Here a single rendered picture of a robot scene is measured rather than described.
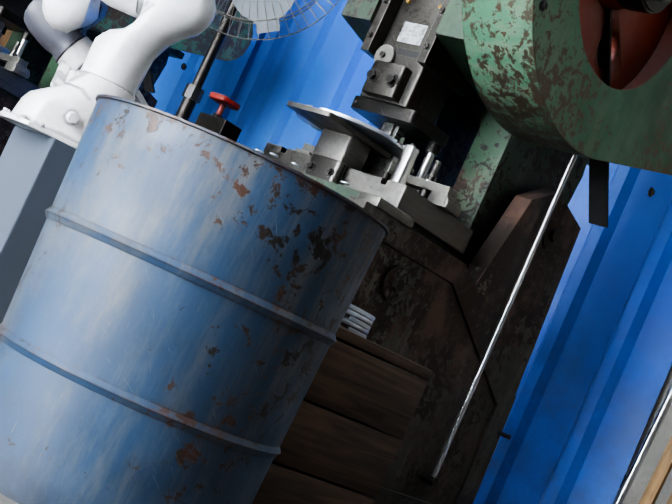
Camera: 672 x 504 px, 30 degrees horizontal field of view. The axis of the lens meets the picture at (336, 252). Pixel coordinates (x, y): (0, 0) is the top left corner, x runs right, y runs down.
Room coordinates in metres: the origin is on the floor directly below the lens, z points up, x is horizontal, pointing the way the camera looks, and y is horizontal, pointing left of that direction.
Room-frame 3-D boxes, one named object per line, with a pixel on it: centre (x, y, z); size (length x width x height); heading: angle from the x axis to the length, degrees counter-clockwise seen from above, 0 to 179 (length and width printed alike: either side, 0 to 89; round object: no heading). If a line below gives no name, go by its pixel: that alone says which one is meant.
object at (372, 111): (2.95, -0.01, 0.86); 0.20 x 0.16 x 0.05; 50
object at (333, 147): (2.82, 0.11, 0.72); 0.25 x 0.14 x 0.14; 140
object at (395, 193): (2.95, -0.01, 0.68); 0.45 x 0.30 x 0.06; 50
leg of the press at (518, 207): (2.88, -0.30, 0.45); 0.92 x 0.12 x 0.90; 140
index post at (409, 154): (2.74, -0.06, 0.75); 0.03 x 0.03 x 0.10; 50
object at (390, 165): (2.95, 0.00, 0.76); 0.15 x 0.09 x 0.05; 50
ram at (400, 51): (2.92, 0.02, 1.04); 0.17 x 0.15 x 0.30; 140
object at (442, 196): (2.84, -0.14, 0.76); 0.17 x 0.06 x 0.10; 50
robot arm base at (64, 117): (2.30, 0.55, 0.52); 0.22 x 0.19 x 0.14; 129
